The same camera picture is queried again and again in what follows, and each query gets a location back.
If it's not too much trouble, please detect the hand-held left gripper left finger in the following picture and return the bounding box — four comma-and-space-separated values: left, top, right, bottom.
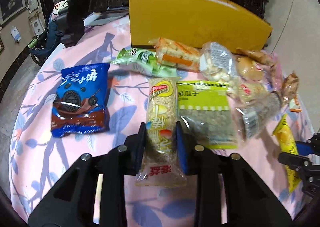
28, 122, 148, 227

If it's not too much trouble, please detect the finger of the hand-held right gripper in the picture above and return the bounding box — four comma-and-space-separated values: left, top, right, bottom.
296, 132, 320, 155
277, 152, 320, 199

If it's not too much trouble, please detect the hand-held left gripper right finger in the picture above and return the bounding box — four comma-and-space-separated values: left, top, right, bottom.
175, 121, 293, 227

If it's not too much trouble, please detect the yellow snack bar packet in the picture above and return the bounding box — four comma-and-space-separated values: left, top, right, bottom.
272, 114, 304, 194

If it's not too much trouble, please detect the small orange snack packet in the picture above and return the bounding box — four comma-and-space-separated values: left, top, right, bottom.
289, 92, 303, 113

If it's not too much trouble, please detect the puffed rice bar packet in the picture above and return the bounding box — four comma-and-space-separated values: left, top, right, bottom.
135, 77, 187, 189

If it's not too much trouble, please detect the yellow-green seed packet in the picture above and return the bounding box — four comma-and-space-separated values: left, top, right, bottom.
176, 80, 237, 150

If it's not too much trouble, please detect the clear bag of white candies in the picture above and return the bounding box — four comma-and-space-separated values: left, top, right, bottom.
199, 42, 240, 95

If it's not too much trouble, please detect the orange-brown peanut packet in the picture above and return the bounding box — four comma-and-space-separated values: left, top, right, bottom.
236, 47, 274, 66

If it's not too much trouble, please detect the yellow cardboard box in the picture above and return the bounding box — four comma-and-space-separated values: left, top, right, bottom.
129, 0, 273, 53

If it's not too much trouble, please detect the pink floral tablecloth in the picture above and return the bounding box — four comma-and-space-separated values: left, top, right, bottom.
9, 14, 315, 227

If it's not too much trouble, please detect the black sesame roll packet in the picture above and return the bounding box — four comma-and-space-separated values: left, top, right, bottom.
236, 92, 283, 140

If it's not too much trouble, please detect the clear bag of chips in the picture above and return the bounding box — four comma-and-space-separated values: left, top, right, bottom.
265, 52, 300, 101

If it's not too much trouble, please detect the brown cake packet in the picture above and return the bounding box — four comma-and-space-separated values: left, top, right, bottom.
237, 80, 273, 105

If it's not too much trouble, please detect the blue cookie packet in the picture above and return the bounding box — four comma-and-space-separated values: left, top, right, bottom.
51, 63, 110, 138

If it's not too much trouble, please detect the green snack packet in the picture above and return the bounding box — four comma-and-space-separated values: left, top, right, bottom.
110, 47, 177, 78

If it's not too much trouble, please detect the orange cracker packet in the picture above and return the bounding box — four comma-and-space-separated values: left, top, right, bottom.
149, 37, 204, 73

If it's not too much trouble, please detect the golden cake packet red label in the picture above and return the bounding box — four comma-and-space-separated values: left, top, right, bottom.
236, 55, 265, 83

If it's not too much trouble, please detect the white paper sheet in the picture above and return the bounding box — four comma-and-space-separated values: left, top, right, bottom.
84, 12, 129, 27

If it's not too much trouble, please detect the dark carved wooden screen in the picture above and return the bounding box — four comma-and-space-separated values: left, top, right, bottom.
59, 0, 275, 47

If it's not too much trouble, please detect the dark framed painting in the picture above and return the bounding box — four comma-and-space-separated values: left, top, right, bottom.
0, 0, 28, 26

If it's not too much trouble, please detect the small wooden wall frame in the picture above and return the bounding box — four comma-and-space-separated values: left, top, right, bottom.
29, 12, 43, 36

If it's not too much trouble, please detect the blue-white wall hanger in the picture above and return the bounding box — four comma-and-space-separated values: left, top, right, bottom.
10, 26, 22, 43

